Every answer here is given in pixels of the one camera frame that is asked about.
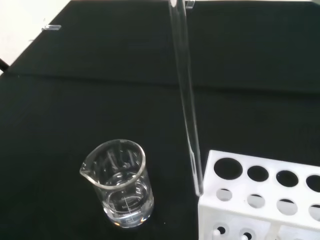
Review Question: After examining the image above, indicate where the small clear glass beaker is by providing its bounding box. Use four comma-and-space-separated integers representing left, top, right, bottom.
79, 139, 155, 229

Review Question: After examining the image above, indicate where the black cloth bench cover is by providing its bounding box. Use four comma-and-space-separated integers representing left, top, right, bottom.
0, 0, 320, 240

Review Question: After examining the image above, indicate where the white test tube rack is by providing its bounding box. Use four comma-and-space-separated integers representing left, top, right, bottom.
198, 149, 320, 240

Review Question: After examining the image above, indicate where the black stand leg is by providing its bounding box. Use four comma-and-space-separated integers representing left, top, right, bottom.
0, 57, 11, 74

